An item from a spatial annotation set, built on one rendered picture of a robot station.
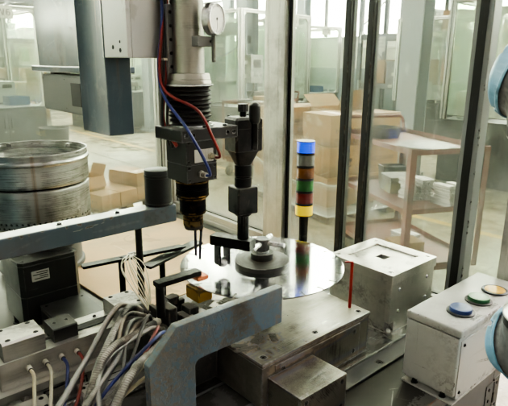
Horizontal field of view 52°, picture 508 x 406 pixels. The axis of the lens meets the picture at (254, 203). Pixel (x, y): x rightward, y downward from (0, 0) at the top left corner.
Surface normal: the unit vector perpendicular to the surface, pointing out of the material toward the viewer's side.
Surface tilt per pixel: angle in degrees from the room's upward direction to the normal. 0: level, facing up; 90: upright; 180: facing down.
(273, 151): 90
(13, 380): 90
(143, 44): 90
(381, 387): 0
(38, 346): 90
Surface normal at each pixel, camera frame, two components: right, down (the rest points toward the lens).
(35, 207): 0.34, 0.25
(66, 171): 0.83, 0.15
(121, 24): -0.75, 0.17
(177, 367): 0.66, 0.20
